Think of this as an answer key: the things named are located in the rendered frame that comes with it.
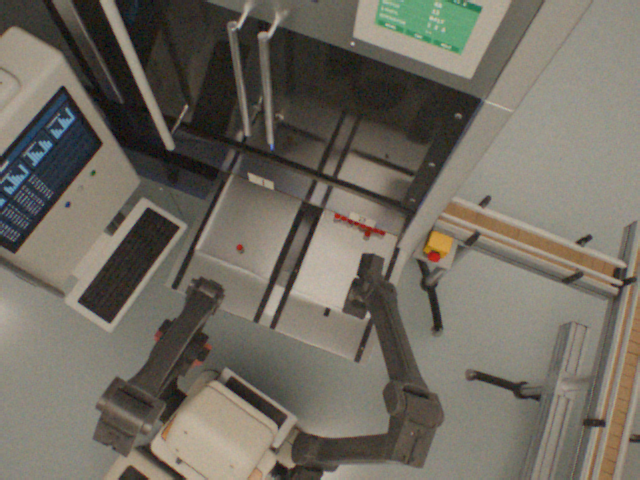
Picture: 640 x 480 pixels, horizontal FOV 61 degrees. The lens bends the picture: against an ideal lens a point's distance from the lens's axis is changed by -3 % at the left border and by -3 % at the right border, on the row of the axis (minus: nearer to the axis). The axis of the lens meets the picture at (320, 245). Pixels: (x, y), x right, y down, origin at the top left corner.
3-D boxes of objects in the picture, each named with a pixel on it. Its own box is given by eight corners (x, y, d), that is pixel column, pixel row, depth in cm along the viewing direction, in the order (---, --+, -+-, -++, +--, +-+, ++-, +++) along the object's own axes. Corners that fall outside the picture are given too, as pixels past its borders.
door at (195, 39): (126, 100, 161) (43, -60, 105) (272, 154, 159) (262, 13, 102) (125, 102, 161) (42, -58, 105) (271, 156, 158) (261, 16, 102)
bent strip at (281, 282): (281, 273, 183) (280, 268, 177) (289, 276, 182) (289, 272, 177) (263, 313, 178) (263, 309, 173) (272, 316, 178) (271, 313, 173)
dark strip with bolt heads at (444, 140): (388, 229, 176) (458, 88, 100) (401, 234, 176) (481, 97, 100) (387, 232, 176) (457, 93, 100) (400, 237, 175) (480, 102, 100)
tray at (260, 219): (237, 164, 193) (236, 160, 190) (307, 191, 191) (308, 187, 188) (195, 252, 183) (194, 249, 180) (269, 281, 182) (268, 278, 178)
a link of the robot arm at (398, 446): (394, 463, 96) (439, 474, 100) (404, 387, 102) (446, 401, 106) (287, 464, 133) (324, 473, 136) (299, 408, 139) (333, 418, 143)
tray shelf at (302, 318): (225, 162, 195) (224, 160, 193) (414, 233, 191) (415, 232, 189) (165, 286, 181) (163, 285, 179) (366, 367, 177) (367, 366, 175)
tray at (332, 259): (328, 200, 191) (329, 196, 188) (400, 226, 189) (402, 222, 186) (292, 291, 181) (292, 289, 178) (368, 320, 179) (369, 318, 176)
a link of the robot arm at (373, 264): (362, 289, 133) (392, 301, 136) (374, 245, 137) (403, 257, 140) (340, 293, 144) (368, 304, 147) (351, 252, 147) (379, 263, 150)
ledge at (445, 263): (425, 220, 192) (426, 218, 191) (460, 234, 192) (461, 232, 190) (412, 256, 188) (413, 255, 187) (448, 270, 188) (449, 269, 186)
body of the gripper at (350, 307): (375, 286, 154) (379, 280, 147) (363, 320, 152) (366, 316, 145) (353, 278, 155) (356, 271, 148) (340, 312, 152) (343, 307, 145)
